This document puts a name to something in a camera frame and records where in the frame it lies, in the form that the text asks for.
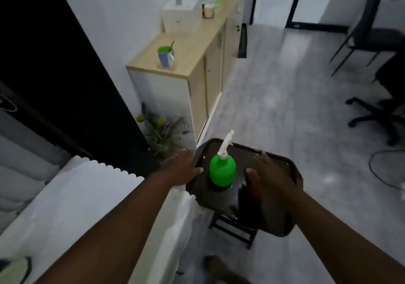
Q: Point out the person's right hand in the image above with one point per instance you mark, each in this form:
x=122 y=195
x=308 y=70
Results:
x=272 y=182

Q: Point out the person's left hand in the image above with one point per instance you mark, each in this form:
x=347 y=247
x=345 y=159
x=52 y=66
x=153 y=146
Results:
x=178 y=170

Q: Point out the person's right thumb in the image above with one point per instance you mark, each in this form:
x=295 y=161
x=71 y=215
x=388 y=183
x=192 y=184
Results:
x=250 y=181

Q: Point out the person's left thumb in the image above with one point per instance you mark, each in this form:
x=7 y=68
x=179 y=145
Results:
x=195 y=171

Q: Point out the dark brown plastic tray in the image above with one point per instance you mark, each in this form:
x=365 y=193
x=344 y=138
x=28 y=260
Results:
x=221 y=198

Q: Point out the person's left forearm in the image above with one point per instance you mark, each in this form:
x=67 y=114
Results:
x=117 y=230

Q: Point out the person's right forearm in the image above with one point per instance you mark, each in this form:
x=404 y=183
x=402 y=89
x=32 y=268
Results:
x=341 y=242

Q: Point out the green spray bottle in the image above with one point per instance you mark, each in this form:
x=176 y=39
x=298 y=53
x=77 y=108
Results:
x=222 y=170

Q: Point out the potted plant with yellow flowers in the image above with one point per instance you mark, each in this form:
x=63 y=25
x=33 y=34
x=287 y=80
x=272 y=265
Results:
x=163 y=132

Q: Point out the black stool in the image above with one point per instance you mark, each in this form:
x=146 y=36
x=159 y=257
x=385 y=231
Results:
x=235 y=230

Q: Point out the light wooden sideboard cabinet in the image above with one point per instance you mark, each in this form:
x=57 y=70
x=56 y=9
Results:
x=202 y=59

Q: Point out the green and blue mug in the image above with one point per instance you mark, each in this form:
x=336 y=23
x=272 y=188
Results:
x=165 y=58

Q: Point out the white scalloped tablecloth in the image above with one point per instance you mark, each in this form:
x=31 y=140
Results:
x=69 y=211

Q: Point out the white square box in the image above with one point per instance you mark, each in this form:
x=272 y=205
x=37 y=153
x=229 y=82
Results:
x=183 y=16

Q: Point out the black swivel office chair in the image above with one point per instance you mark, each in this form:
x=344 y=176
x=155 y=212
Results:
x=390 y=103

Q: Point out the small glass jar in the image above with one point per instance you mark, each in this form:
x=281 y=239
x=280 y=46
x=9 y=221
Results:
x=208 y=11

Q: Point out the grey folded blind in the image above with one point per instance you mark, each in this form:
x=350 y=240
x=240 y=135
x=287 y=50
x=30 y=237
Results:
x=25 y=163

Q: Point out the black four-legged chair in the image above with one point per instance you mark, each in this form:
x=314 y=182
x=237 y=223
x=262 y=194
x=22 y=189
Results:
x=373 y=37

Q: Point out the pale green plate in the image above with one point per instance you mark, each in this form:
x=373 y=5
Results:
x=15 y=272

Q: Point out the black door frame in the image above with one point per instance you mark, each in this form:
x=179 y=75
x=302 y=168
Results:
x=296 y=5

